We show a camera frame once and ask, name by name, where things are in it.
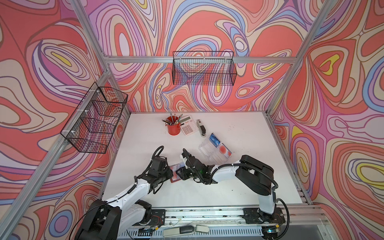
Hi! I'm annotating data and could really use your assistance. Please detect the red leather card holder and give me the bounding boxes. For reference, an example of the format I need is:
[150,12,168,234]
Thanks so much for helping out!
[170,162,185,183]

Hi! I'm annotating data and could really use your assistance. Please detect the clear plastic card tray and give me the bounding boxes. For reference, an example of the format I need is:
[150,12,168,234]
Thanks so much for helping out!
[199,136,229,165]

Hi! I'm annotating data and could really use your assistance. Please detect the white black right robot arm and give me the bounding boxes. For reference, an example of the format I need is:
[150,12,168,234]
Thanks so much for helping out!
[176,154,290,225]

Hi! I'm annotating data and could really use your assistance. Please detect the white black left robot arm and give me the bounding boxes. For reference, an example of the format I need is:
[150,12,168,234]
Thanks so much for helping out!
[70,146,173,240]

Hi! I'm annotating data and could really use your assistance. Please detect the red credit card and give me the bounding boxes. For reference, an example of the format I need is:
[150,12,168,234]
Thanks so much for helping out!
[219,143,232,159]

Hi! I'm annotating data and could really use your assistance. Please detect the blue credit card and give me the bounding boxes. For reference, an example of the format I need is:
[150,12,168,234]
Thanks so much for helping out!
[209,133,221,148]

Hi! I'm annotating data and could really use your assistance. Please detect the black silver stapler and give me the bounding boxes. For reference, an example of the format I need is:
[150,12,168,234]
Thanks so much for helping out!
[197,120,207,137]

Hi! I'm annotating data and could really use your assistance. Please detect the white calculator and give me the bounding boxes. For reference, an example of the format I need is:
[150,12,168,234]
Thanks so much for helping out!
[179,116,199,136]

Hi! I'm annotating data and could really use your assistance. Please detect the red pen cup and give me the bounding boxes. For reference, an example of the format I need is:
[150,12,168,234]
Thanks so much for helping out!
[167,123,181,136]

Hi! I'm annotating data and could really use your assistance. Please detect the pens in cup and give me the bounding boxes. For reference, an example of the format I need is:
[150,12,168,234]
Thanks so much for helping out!
[162,114,183,126]

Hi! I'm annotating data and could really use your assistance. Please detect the black wire basket left wall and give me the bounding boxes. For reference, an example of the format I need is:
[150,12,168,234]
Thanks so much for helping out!
[60,83,128,154]

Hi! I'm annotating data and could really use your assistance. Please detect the black wire basket wall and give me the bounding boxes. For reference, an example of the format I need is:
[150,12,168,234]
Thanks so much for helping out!
[172,51,238,86]
[60,83,128,154]

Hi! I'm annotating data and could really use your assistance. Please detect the black wire basket back wall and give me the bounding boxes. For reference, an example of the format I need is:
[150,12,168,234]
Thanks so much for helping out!
[172,51,238,86]

